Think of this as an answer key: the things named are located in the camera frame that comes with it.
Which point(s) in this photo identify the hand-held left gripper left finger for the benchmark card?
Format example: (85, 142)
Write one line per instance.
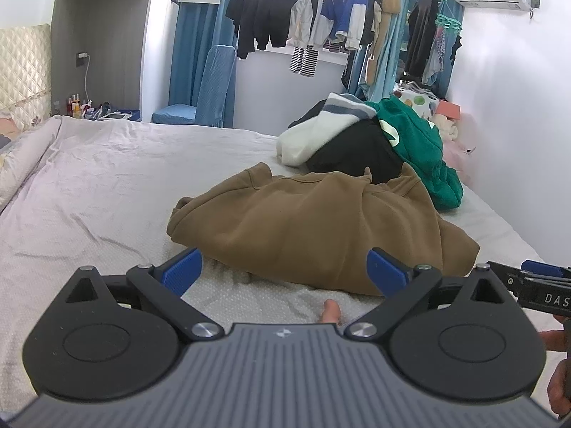
(183, 269)

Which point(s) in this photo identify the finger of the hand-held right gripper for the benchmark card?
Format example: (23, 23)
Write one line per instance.
(542, 267)

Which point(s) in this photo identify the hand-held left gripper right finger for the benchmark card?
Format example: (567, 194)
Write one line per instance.
(386, 272)

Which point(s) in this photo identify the brown hoodie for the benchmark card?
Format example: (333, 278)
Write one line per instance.
(321, 227)

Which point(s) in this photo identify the row of hanging clothes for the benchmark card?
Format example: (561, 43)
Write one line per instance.
(392, 53)

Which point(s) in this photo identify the green clothes hanger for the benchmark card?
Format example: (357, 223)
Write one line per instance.
(448, 20)

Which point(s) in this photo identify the black hanging clothes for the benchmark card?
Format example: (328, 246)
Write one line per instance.
(263, 9)

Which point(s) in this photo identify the person's right hand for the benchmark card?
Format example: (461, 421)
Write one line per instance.
(553, 341)

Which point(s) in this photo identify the person's left hand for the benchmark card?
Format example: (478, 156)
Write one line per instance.
(331, 312)

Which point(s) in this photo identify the green garment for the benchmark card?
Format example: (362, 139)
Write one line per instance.
(424, 156)

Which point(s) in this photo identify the black garment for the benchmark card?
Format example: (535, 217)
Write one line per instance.
(357, 151)

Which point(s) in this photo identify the cream sweater with striped cuff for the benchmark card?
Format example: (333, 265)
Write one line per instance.
(312, 138)

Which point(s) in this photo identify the blue nightstand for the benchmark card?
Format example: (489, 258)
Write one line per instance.
(136, 116)

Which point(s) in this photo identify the white tablet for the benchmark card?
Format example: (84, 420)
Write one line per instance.
(116, 116)

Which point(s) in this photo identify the polka dot bag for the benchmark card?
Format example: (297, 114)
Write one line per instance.
(419, 100)

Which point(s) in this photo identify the pink box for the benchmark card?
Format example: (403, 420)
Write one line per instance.
(448, 108)

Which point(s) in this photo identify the blue covered chair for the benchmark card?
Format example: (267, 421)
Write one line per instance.
(214, 89)

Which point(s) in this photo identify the cluster of toiletry bottles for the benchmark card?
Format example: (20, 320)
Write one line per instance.
(76, 107)

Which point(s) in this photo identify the blue curtain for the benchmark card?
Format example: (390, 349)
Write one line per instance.
(192, 53)

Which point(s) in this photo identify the patchwork pillow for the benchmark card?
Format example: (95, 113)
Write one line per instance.
(5, 136)

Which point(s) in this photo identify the striped hanging garment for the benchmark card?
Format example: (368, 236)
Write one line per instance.
(305, 60)

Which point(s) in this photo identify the dark hanging garment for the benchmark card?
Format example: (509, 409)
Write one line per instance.
(421, 35)

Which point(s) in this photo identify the cream quilted headboard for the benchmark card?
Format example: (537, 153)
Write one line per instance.
(22, 71)

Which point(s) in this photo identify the blue and white hanging jacket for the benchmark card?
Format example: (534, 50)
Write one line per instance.
(339, 9)

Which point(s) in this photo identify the wall socket with charger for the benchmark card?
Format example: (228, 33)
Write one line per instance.
(82, 59)

